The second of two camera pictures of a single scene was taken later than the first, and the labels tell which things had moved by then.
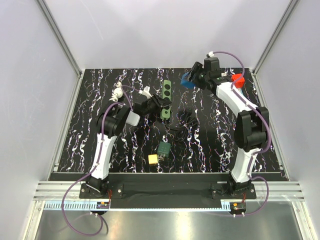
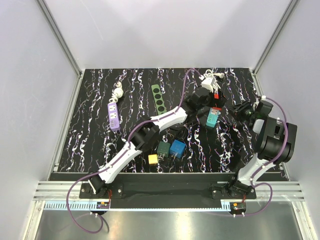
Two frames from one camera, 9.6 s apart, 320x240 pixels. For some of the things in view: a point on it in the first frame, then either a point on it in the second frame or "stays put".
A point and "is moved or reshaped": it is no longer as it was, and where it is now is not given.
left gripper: [159, 103] → [216, 103]
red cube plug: [239, 83] → [216, 96]
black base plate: [146, 190] stays put
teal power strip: [240, 90] → [213, 112]
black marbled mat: [195, 134] stays put
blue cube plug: [186, 83] → [177, 148]
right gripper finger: [194, 78] → [241, 116]
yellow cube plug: [152, 159] stays put
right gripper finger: [197, 68] → [242, 106]
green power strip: [165, 112] is moved or reshaped
